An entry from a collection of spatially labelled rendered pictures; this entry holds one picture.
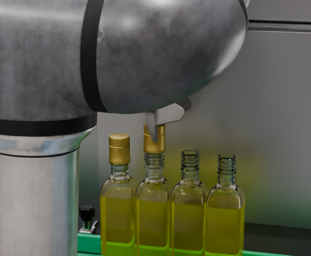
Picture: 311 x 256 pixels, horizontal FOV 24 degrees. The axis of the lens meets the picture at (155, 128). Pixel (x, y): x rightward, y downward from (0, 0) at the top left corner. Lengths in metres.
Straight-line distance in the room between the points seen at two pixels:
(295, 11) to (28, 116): 0.69
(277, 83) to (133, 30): 0.68
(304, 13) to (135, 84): 0.67
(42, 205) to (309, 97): 0.68
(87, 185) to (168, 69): 0.83
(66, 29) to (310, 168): 0.76
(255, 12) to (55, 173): 0.66
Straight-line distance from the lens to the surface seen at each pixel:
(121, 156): 1.18
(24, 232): 0.66
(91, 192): 1.40
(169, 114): 1.12
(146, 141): 1.16
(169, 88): 0.60
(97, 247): 1.31
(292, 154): 1.27
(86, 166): 1.39
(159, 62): 0.58
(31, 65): 0.61
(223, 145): 1.28
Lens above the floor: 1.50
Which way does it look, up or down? 16 degrees down
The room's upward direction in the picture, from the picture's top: straight up
